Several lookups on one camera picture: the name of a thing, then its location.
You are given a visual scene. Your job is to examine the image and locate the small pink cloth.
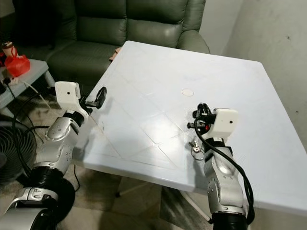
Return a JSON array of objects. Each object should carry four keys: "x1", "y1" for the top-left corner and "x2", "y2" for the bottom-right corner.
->
[{"x1": 109, "y1": 46, "x2": 123, "y2": 62}]

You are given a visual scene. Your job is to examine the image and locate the white plastic table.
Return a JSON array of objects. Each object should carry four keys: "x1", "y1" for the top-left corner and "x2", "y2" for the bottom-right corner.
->
[{"x1": 75, "y1": 40, "x2": 307, "y2": 225}]

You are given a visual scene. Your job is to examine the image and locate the small grey side table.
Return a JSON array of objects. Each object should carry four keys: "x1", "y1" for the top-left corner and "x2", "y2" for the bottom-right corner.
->
[{"x1": 0, "y1": 58, "x2": 56, "y2": 110}]

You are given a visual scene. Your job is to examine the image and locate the dark green leather sofa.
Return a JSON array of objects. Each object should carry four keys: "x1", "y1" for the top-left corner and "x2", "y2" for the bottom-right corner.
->
[{"x1": 12, "y1": 0, "x2": 211, "y2": 92}]

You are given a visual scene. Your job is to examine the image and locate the red plastic bag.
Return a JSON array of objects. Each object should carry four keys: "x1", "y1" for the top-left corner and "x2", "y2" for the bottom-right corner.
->
[{"x1": 4, "y1": 54, "x2": 31, "y2": 78}]

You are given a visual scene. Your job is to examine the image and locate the white power strip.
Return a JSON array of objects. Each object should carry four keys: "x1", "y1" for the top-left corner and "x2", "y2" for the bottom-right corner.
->
[{"x1": 2, "y1": 76, "x2": 24, "y2": 88}]

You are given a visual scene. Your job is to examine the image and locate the black floor fan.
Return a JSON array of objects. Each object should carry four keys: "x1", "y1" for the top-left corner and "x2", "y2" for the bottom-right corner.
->
[{"x1": 0, "y1": 121, "x2": 76, "y2": 229}]

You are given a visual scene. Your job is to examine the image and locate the brown paper cup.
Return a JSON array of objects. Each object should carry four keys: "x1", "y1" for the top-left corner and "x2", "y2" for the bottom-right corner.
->
[{"x1": 2, "y1": 41, "x2": 19, "y2": 58}]

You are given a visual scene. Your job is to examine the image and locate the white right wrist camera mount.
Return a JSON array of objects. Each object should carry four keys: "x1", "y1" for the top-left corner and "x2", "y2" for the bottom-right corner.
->
[{"x1": 212, "y1": 108, "x2": 240, "y2": 140}]

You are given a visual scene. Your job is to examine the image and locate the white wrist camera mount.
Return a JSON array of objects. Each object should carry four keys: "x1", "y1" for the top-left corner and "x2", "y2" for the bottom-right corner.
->
[
  {"x1": 212, "y1": 108, "x2": 240, "y2": 140},
  {"x1": 55, "y1": 81, "x2": 90, "y2": 116}
]

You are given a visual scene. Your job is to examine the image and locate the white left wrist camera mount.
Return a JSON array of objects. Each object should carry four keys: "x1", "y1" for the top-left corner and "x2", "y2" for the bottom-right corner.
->
[{"x1": 55, "y1": 81, "x2": 90, "y2": 116}]

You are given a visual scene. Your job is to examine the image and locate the silver keys on ring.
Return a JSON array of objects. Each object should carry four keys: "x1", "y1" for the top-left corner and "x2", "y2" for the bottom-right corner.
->
[{"x1": 189, "y1": 140, "x2": 205, "y2": 161}]

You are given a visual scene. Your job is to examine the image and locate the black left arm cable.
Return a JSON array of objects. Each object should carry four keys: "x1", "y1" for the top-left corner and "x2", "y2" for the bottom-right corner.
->
[{"x1": 12, "y1": 86, "x2": 58, "y2": 179}]

